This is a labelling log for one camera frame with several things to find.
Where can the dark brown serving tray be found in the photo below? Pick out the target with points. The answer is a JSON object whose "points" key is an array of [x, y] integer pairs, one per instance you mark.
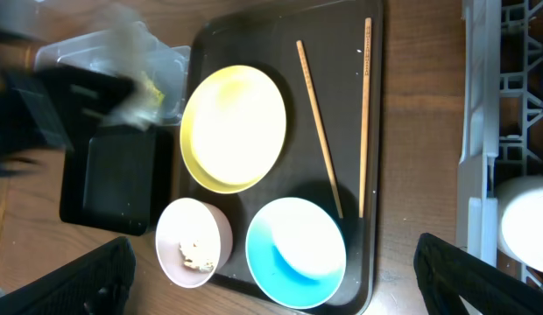
{"points": [[265, 37]]}

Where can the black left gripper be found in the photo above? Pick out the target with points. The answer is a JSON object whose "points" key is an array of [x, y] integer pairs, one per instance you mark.
{"points": [[38, 109]]}

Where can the right wooden chopstick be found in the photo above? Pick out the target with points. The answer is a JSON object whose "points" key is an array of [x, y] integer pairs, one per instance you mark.
{"points": [[365, 113]]}

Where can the white cup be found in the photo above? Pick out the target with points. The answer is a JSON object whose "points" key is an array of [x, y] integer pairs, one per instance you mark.
{"points": [[520, 220]]}

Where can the yellow plate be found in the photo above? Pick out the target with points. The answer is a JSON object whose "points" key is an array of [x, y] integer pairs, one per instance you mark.
{"points": [[233, 129]]}

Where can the wooden chopstick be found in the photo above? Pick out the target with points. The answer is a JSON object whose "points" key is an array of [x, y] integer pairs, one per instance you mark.
{"points": [[319, 127], [365, 113]]}

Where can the black waste tray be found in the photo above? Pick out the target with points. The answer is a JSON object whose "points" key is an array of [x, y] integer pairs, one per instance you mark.
{"points": [[117, 178]]}

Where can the light blue bowl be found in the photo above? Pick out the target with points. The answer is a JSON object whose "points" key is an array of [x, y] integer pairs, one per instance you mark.
{"points": [[295, 253]]}

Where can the left wooden chopstick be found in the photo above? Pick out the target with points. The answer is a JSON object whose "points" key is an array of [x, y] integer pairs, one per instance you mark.
{"points": [[319, 127]]}

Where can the grey dishwasher rack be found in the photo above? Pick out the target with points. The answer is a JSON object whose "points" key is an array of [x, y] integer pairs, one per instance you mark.
{"points": [[502, 136]]}

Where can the clear plastic waste bin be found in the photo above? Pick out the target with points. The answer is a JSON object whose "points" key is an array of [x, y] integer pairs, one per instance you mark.
{"points": [[166, 67]]}

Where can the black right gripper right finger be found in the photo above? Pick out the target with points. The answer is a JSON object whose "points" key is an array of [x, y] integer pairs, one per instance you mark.
{"points": [[449, 277]]}

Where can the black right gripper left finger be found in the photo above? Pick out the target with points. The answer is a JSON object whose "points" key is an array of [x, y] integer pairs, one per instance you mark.
{"points": [[96, 283]]}

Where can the green snack wrapper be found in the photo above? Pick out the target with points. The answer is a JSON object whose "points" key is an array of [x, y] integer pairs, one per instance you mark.
{"points": [[154, 95]]}

